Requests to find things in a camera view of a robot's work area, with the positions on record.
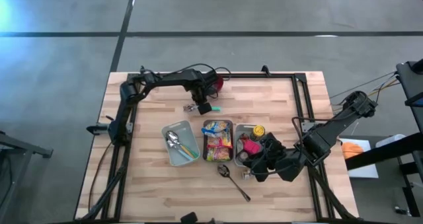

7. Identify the light grey plastic bin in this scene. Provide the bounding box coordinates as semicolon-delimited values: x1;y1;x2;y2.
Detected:
161;120;202;167
233;124;265;168

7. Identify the black equipment cart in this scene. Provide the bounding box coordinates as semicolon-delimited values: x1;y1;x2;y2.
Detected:
395;60;423;132

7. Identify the white plastic container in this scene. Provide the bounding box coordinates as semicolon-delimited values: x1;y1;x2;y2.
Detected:
375;133;406;149

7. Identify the coloured wire bundle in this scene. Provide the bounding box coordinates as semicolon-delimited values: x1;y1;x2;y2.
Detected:
330;71;399;114

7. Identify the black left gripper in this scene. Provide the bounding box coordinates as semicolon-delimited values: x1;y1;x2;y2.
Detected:
190;70;221;116

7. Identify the orange cloth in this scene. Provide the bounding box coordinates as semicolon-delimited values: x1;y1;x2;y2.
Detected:
341;141;364;160

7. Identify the gold spoon green handle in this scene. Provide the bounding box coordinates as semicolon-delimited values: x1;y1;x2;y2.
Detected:
166;130;200;159

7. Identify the grey metal stand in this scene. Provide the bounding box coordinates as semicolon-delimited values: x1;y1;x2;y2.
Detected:
0;130;54;218

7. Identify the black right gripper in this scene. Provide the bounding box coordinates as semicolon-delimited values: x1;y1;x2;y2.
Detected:
244;133;289;182

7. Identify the yellow-lidded spice jar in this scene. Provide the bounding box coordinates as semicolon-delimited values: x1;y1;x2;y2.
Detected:
249;124;266;142

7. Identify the black object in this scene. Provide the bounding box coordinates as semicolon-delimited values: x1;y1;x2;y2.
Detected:
180;211;199;224

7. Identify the white paper sheet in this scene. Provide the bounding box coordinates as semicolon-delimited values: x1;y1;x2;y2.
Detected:
339;137;379;179

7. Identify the pink yellow ramen packet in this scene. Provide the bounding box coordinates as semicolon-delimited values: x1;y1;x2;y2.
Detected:
206;147;231;162

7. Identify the black spoon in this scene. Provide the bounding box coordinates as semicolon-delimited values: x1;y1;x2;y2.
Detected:
217;163;252;203

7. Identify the black aluminium table frame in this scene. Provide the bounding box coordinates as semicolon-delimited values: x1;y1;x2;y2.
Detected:
74;67;361;223

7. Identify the red and black bowl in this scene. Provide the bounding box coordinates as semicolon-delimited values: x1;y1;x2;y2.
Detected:
213;74;225;92

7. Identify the teal-handled spoon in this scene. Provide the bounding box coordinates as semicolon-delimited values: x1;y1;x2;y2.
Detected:
183;103;221;114

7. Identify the black metal beam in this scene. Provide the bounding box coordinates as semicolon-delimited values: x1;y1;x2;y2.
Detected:
345;133;423;171

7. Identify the small black device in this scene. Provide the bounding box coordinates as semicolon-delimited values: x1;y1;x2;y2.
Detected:
395;205;412;217

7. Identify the dark grey plastic bin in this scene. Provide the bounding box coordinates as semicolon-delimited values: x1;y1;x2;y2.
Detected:
202;119;235;163

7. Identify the wooden-handled spoon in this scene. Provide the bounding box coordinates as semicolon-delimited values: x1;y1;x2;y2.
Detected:
167;133;198;158

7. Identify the blue yellow snack packet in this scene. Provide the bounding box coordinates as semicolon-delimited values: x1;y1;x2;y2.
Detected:
202;120;231;138

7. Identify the red box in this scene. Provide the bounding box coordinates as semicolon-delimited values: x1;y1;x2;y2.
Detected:
243;138;262;155

